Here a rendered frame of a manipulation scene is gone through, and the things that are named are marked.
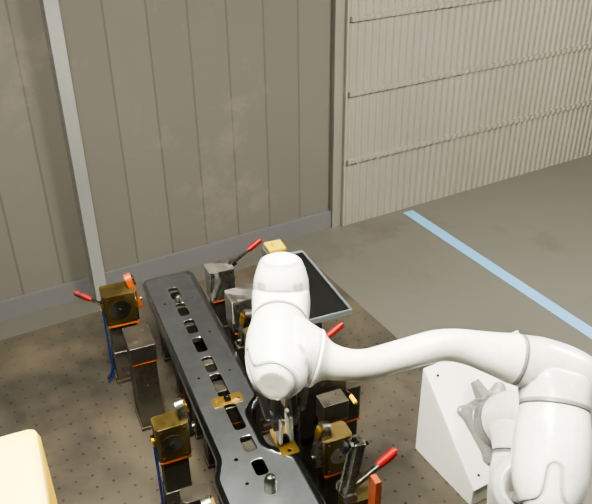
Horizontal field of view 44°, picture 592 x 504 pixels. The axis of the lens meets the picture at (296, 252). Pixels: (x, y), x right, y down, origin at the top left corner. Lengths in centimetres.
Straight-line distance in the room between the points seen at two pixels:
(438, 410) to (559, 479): 81
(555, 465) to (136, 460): 137
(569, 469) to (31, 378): 191
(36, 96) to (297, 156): 161
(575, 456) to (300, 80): 337
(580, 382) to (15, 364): 202
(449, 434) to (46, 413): 131
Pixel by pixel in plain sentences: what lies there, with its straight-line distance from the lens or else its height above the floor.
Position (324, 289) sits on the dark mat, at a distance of 224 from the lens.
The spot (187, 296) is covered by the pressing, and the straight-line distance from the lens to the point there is 253.
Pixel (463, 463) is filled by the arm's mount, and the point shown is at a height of 82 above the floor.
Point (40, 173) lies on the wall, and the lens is 408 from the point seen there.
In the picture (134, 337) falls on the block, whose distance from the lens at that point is 232.
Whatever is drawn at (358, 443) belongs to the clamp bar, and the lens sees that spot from 168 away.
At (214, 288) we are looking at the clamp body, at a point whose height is 100.
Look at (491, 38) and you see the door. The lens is 525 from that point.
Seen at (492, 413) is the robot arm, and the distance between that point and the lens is 214.
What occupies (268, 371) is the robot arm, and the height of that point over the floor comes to 164.
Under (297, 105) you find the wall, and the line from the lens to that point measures 452.
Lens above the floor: 240
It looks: 31 degrees down
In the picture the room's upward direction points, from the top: 1 degrees counter-clockwise
